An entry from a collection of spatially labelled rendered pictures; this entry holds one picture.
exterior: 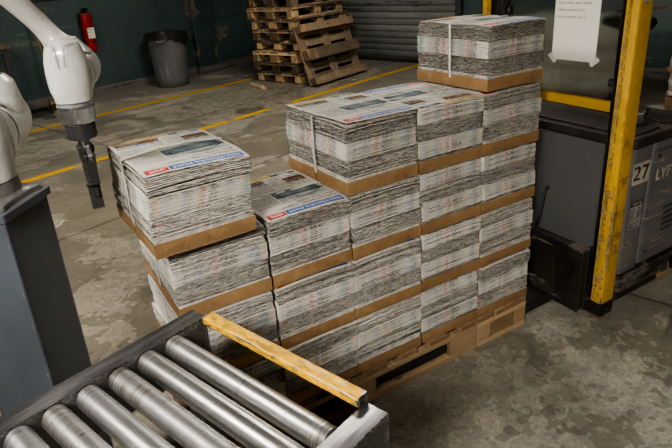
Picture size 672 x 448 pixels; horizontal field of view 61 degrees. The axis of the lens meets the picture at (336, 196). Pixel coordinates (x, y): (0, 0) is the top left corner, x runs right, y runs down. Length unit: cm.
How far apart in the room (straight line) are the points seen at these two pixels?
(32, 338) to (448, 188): 137
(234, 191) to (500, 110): 104
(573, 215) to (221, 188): 180
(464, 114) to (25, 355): 152
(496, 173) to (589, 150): 62
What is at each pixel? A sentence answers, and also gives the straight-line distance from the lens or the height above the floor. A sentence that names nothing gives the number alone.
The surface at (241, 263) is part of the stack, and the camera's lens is 170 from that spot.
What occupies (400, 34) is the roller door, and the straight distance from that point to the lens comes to 947.
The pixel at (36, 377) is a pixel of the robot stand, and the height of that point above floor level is 51.
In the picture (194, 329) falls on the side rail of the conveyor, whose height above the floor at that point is 78.
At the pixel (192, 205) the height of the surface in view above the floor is 96.
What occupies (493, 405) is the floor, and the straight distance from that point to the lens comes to 229.
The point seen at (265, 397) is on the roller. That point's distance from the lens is 110.
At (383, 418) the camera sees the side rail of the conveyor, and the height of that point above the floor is 80.
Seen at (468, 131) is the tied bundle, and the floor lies 95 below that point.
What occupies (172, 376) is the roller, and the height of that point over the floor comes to 80.
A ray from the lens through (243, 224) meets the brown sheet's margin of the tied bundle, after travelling 161.
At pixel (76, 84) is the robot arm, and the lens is 158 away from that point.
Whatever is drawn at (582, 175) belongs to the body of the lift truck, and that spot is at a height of 58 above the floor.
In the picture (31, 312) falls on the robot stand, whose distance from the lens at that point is 171.
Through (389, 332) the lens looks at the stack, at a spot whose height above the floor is 27.
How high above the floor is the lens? 151
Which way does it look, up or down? 22 degrees down
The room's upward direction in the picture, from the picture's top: 4 degrees counter-clockwise
